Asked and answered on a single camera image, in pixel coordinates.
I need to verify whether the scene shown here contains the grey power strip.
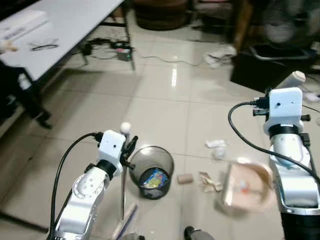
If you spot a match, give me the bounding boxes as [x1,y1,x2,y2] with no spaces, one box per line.
[111,42,134,62]

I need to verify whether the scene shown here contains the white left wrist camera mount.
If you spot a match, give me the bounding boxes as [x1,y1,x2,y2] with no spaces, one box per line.
[97,130,127,166]

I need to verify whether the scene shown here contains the flat white paper scrap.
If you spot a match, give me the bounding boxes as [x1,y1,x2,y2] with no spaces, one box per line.
[205,139,227,149]

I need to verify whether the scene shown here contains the dark brown round basket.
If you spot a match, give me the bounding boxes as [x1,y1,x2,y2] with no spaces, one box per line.
[132,0,195,31]

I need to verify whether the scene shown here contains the colourful snack packet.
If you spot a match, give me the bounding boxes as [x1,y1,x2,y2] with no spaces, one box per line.
[140,168,169,189]

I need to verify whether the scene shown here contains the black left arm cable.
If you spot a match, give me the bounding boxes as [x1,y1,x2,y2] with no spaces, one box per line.
[49,132,104,240]

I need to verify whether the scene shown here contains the clear crumpled plastic wrapper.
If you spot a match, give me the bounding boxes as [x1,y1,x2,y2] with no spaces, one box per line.
[212,147,229,160]

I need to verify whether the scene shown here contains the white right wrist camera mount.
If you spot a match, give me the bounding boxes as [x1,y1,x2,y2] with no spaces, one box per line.
[266,87,304,127]

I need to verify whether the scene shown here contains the white folding table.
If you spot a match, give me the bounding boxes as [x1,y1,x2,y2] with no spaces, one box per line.
[0,0,137,83]

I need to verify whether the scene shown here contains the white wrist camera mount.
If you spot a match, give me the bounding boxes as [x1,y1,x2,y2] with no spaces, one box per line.
[266,87,304,127]
[97,130,127,166]

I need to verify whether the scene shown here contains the black floor fan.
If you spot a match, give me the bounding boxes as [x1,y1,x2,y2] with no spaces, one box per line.
[261,0,315,47]

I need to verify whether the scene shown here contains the black mesh waste bin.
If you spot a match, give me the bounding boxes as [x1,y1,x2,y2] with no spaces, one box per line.
[128,145,175,201]

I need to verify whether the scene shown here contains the black-framed eyeglasses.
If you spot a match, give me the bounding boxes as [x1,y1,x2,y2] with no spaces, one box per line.
[29,39,60,52]

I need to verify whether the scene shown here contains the tangled black floor cables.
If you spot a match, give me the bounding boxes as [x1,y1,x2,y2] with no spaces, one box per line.
[302,91,320,115]

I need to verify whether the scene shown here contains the thin white floor cable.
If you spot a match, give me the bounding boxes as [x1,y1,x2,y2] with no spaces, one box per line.
[134,53,207,67]

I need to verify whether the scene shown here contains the broom with white knob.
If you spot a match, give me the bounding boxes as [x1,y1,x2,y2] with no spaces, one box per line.
[111,122,140,240]

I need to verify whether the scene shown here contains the white crumpled cloth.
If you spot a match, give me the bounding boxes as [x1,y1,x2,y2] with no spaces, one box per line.
[204,45,238,69]

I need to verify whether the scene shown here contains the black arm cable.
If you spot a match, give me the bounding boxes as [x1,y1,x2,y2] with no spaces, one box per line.
[228,101,320,183]
[49,132,104,240]

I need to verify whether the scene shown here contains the black power adapter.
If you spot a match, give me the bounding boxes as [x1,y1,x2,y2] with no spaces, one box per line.
[81,42,94,56]

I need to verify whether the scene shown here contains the black storage box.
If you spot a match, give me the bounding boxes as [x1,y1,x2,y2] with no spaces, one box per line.
[230,43,320,94]

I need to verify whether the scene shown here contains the crumpled beige paper scrap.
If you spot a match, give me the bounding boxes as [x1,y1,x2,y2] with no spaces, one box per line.
[198,171,224,194]

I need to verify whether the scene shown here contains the pink dustpan with white handle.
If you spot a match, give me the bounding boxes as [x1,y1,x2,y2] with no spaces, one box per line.
[216,70,307,212]

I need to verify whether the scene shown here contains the small brown cardboard roll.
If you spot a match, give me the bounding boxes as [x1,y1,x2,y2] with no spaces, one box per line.
[177,173,194,185]

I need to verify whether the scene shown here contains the long white box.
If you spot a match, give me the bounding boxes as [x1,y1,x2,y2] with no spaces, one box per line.
[0,9,52,42]

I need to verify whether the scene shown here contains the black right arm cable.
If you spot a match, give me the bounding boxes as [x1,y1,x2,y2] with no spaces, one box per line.
[228,101,320,183]

